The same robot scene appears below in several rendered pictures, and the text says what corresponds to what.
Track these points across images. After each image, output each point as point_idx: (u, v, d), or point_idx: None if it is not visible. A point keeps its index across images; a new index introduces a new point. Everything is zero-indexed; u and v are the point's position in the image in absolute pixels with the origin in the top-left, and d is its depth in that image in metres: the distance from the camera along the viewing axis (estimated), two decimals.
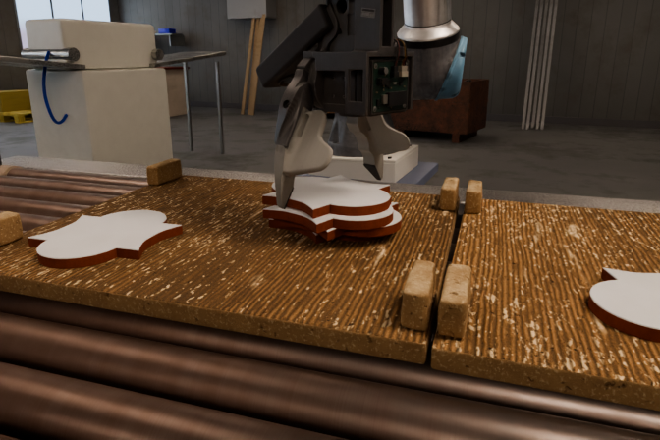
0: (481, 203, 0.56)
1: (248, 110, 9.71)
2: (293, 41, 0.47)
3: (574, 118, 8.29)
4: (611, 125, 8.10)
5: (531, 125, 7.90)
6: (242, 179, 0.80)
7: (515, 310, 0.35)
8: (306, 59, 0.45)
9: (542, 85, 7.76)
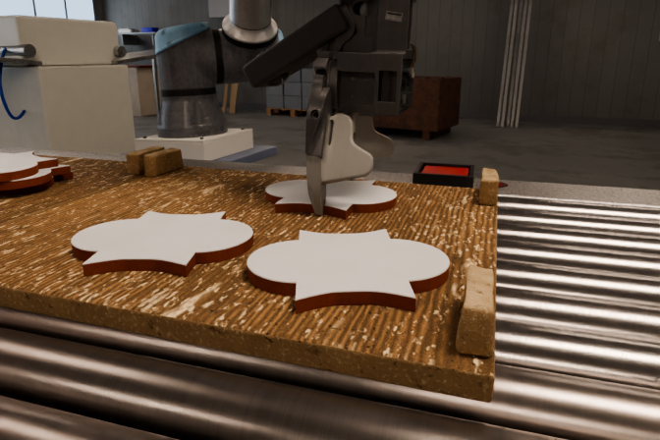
0: (160, 167, 0.61)
1: (230, 108, 9.76)
2: (300, 40, 0.46)
3: (550, 116, 8.34)
4: (586, 123, 8.15)
5: (507, 122, 7.95)
6: None
7: (18, 242, 0.40)
8: (323, 59, 0.45)
9: (517, 83, 7.81)
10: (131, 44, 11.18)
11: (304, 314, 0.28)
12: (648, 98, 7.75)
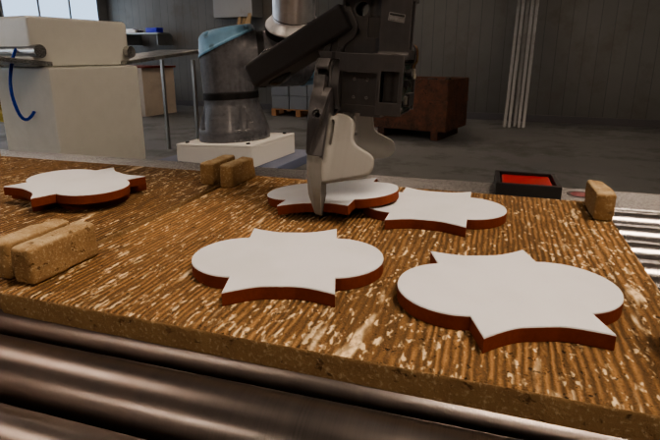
0: (237, 178, 0.58)
1: None
2: (302, 39, 0.46)
3: (556, 116, 8.32)
4: (593, 123, 8.13)
5: (514, 123, 7.92)
6: (77, 161, 0.83)
7: (127, 263, 0.37)
8: (325, 59, 0.45)
9: (523, 83, 7.78)
10: (135, 44, 11.15)
11: (493, 354, 0.26)
12: (656, 99, 7.72)
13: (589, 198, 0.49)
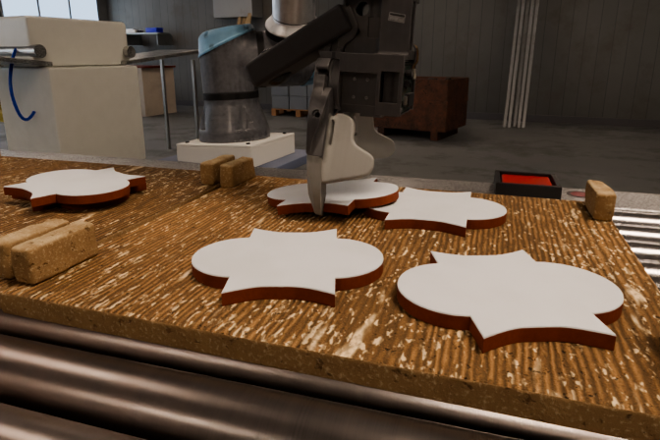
0: (237, 178, 0.58)
1: None
2: (302, 39, 0.46)
3: (556, 116, 8.32)
4: (593, 123, 8.13)
5: (514, 123, 7.92)
6: (76, 161, 0.83)
7: (127, 263, 0.37)
8: (325, 59, 0.45)
9: (523, 83, 7.78)
10: (135, 44, 11.15)
11: (493, 354, 0.26)
12: (656, 99, 7.72)
13: (589, 198, 0.49)
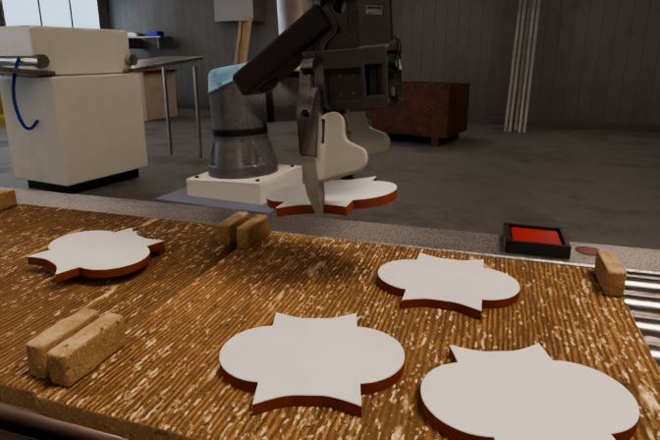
0: (252, 239, 0.59)
1: None
2: (284, 43, 0.46)
3: (557, 121, 8.33)
4: (593, 128, 8.14)
5: (515, 128, 7.93)
6: (89, 205, 0.84)
7: (155, 357, 0.38)
8: (308, 59, 0.45)
9: (524, 88, 7.80)
10: (136, 47, 11.16)
11: None
12: (657, 104, 7.73)
13: (600, 271, 0.50)
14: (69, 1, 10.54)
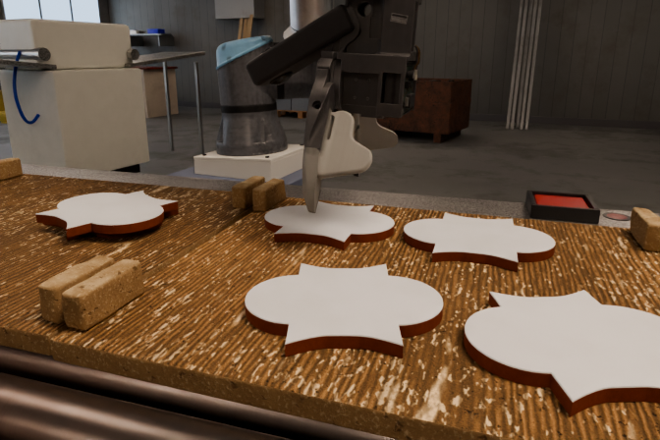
0: (269, 201, 0.57)
1: None
2: (303, 39, 0.46)
3: (559, 118, 8.30)
4: (596, 125, 8.11)
5: (517, 125, 7.91)
6: (97, 178, 0.82)
7: (176, 303, 0.36)
8: (327, 59, 0.45)
9: (526, 85, 7.77)
10: (137, 45, 11.14)
11: (580, 417, 0.25)
12: (659, 101, 7.71)
13: (637, 227, 0.48)
14: None
